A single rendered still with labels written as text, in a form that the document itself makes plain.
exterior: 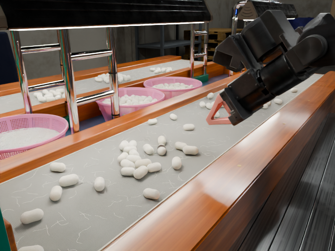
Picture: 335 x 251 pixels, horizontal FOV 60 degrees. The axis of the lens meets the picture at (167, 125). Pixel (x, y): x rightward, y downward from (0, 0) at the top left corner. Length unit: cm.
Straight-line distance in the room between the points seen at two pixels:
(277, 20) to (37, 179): 55
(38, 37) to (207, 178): 311
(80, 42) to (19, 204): 335
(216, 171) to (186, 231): 19
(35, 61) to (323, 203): 317
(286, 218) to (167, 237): 31
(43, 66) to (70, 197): 303
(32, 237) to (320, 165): 73
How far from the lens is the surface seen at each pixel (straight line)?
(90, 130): 82
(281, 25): 52
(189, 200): 51
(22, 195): 63
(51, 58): 361
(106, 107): 105
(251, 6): 126
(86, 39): 392
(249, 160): 66
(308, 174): 85
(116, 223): 51
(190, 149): 70
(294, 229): 65
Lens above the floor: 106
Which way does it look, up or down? 21 degrees down
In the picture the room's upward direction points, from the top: straight up
